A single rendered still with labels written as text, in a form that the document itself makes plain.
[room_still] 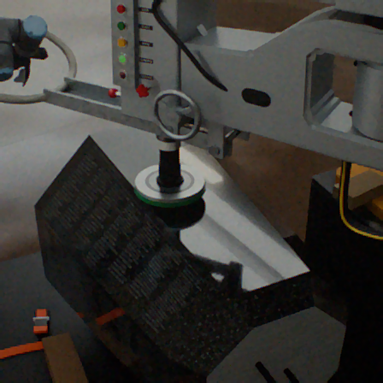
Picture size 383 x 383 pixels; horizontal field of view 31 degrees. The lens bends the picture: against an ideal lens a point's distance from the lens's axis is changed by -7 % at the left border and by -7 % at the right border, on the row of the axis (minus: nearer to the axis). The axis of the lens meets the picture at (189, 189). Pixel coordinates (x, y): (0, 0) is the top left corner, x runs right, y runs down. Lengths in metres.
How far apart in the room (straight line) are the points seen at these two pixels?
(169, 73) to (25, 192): 2.22
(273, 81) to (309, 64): 0.11
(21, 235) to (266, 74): 2.16
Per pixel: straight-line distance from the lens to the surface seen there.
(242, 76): 1.82
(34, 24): 2.45
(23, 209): 3.88
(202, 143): 2.02
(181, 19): 1.87
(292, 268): 1.97
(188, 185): 2.20
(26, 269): 3.40
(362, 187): 2.45
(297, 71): 1.75
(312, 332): 2.01
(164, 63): 1.92
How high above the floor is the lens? 2.07
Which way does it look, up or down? 32 degrees down
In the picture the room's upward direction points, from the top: straight up
